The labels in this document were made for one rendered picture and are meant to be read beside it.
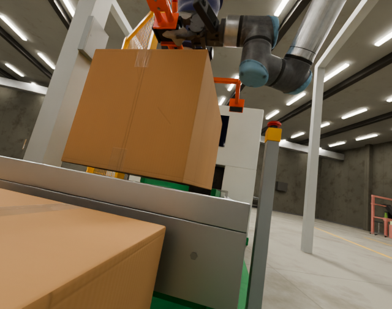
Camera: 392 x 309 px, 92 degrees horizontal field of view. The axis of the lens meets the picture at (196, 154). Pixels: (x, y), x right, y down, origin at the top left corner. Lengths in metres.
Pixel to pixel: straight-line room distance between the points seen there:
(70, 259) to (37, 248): 0.03
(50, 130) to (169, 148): 1.25
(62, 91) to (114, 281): 1.60
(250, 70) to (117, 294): 0.59
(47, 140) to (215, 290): 1.47
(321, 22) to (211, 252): 0.68
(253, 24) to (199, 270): 0.69
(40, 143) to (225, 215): 1.48
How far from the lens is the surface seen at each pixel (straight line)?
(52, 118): 1.70
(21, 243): 0.24
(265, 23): 0.73
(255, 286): 1.07
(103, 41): 2.01
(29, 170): 0.66
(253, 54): 0.66
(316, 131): 3.74
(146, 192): 0.46
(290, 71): 0.70
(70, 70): 1.80
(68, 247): 0.23
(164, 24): 0.78
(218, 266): 0.45
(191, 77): 0.59
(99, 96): 0.70
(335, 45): 3.91
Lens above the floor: 0.62
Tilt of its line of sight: 10 degrees up
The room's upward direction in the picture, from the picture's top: 11 degrees clockwise
